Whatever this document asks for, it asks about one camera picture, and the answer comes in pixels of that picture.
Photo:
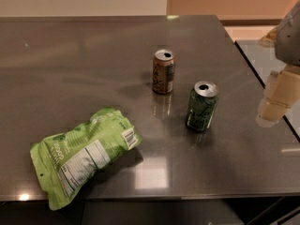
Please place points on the orange soda can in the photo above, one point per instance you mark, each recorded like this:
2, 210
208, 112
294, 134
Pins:
163, 71

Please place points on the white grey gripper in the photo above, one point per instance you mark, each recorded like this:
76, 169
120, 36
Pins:
289, 41

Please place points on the green rice chip bag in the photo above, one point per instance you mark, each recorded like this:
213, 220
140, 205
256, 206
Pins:
65, 162

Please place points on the green soda can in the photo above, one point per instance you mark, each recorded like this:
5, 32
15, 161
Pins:
201, 107

